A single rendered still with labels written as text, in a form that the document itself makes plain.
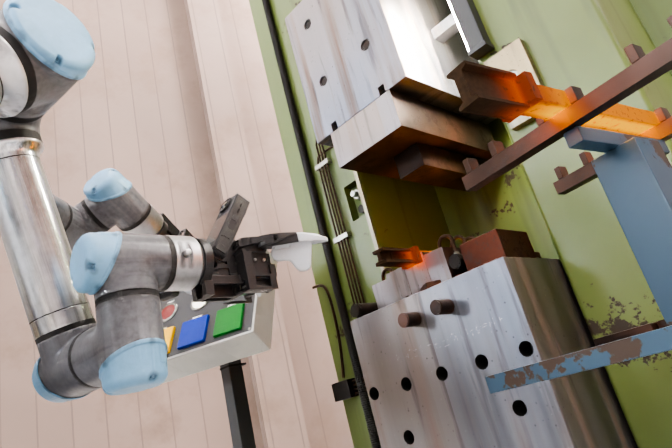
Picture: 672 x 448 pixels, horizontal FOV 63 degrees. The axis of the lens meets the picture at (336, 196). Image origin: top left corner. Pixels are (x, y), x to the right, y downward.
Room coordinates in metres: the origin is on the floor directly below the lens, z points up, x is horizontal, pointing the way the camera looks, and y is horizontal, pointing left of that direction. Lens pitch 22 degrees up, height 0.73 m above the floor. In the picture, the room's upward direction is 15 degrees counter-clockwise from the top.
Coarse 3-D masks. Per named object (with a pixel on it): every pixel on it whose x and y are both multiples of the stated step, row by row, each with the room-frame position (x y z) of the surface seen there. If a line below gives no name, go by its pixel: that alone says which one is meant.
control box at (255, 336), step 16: (176, 304) 1.39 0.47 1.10; (192, 304) 1.36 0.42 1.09; (208, 304) 1.34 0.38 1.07; (224, 304) 1.32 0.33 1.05; (256, 304) 1.28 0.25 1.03; (272, 304) 1.36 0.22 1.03; (176, 320) 1.36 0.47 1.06; (256, 320) 1.26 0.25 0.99; (272, 320) 1.34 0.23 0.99; (176, 336) 1.33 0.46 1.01; (208, 336) 1.29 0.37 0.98; (224, 336) 1.26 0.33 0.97; (240, 336) 1.25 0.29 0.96; (256, 336) 1.25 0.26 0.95; (176, 352) 1.30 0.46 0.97; (192, 352) 1.29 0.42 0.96; (208, 352) 1.29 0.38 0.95; (224, 352) 1.30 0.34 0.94; (240, 352) 1.30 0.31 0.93; (256, 352) 1.31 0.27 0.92; (176, 368) 1.34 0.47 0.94; (192, 368) 1.34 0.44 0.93; (208, 368) 1.35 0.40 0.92
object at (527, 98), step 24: (456, 72) 0.48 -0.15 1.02; (480, 72) 0.49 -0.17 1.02; (504, 72) 0.51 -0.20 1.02; (528, 72) 0.51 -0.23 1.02; (480, 96) 0.47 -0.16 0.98; (504, 96) 0.51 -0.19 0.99; (528, 96) 0.52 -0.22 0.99; (552, 96) 0.55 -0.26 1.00; (504, 120) 0.54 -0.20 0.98; (600, 120) 0.63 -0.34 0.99; (624, 120) 0.65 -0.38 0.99; (648, 120) 0.68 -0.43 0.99
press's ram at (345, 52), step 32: (320, 0) 1.13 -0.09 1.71; (352, 0) 1.07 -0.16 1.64; (384, 0) 1.04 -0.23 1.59; (416, 0) 1.16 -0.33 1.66; (288, 32) 1.22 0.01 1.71; (320, 32) 1.15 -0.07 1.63; (352, 32) 1.09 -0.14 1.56; (384, 32) 1.04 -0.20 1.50; (416, 32) 1.11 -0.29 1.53; (448, 32) 1.16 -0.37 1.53; (320, 64) 1.17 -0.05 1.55; (352, 64) 1.11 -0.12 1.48; (384, 64) 1.05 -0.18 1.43; (416, 64) 1.07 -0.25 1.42; (448, 64) 1.19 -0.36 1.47; (320, 96) 1.19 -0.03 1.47; (352, 96) 1.13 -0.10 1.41; (416, 96) 1.12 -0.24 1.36; (448, 96) 1.16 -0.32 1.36; (320, 128) 1.21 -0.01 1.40
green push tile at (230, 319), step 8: (240, 304) 1.28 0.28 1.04; (224, 312) 1.29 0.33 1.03; (232, 312) 1.28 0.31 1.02; (240, 312) 1.27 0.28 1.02; (216, 320) 1.29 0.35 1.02; (224, 320) 1.28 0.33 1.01; (232, 320) 1.27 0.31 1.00; (240, 320) 1.26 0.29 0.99; (216, 328) 1.28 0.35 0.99; (224, 328) 1.27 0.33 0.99; (232, 328) 1.26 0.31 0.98; (240, 328) 1.25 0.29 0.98; (216, 336) 1.27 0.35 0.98
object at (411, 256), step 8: (384, 248) 1.03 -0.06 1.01; (392, 248) 1.04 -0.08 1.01; (400, 248) 1.06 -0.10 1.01; (408, 248) 1.08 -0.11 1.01; (416, 248) 1.09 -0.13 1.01; (384, 256) 1.04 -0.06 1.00; (392, 256) 1.05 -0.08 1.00; (400, 256) 1.07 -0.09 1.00; (408, 256) 1.09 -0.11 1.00; (416, 256) 1.08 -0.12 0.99; (376, 264) 1.04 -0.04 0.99; (384, 264) 1.04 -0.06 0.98; (392, 264) 1.06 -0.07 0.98; (400, 264) 1.07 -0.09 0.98; (408, 264) 1.09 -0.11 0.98; (416, 264) 1.10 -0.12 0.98
